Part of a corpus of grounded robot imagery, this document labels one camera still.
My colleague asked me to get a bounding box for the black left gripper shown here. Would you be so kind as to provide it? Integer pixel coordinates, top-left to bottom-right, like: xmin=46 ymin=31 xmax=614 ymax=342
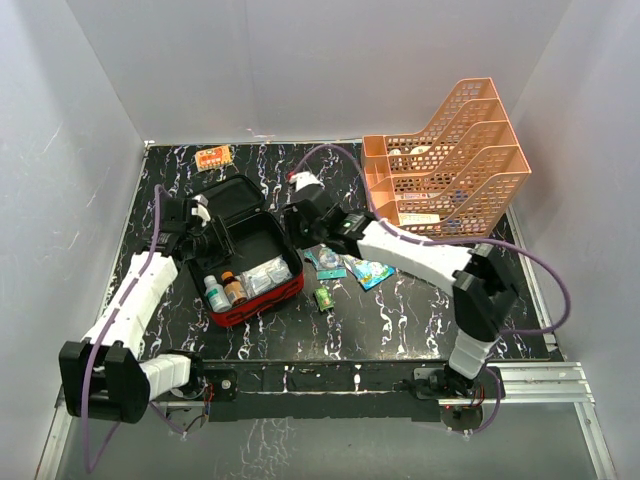
xmin=187 ymin=216 xmax=244 ymax=272

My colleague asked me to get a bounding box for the red black medicine case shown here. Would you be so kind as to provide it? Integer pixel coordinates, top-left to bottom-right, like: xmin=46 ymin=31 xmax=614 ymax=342
xmin=186 ymin=175 xmax=304 ymax=327

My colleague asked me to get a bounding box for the white blue gauze packet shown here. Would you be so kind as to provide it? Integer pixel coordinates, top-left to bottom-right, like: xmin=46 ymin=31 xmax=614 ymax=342
xmin=260 ymin=255 xmax=292 ymax=285

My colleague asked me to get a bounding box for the white green pill bottle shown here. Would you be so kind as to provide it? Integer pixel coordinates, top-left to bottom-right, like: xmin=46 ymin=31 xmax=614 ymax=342
xmin=204 ymin=275 xmax=232 ymax=313

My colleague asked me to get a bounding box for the white gauze pad bag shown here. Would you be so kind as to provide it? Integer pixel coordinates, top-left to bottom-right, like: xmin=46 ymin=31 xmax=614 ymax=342
xmin=240 ymin=269 xmax=275 ymax=299

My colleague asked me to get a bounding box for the brown medicine bottle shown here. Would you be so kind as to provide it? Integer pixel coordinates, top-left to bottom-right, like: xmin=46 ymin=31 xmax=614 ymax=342
xmin=221 ymin=271 xmax=248 ymax=307

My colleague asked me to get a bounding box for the green wind oil box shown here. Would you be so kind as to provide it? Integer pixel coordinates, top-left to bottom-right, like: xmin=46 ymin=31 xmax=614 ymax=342
xmin=314 ymin=287 xmax=335 ymax=312

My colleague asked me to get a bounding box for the teal round tape packet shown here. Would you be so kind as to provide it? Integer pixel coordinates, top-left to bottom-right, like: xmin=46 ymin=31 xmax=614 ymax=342
xmin=304 ymin=247 xmax=347 ymax=280

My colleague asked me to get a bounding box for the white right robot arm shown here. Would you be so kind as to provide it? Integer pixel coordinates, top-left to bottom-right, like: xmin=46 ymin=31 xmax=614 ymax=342
xmin=284 ymin=172 xmax=519 ymax=397

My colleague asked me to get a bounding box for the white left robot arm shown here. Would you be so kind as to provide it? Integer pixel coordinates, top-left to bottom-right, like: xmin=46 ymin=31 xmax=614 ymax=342
xmin=59 ymin=189 xmax=234 ymax=424

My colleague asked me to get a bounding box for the orange snack packet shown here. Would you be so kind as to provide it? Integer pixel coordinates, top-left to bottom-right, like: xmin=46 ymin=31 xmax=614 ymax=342
xmin=195 ymin=145 xmax=233 ymax=172

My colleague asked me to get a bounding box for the blue cotton swab bag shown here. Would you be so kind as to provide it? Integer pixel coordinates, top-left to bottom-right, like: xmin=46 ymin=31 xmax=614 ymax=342
xmin=342 ymin=255 xmax=395 ymax=291

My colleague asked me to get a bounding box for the orange mesh file organizer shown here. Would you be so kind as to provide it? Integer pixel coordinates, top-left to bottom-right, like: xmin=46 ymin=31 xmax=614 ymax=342
xmin=361 ymin=77 xmax=531 ymax=238

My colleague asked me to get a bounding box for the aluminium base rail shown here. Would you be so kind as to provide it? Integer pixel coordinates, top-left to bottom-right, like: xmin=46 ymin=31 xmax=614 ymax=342
xmin=34 ymin=362 xmax=619 ymax=480

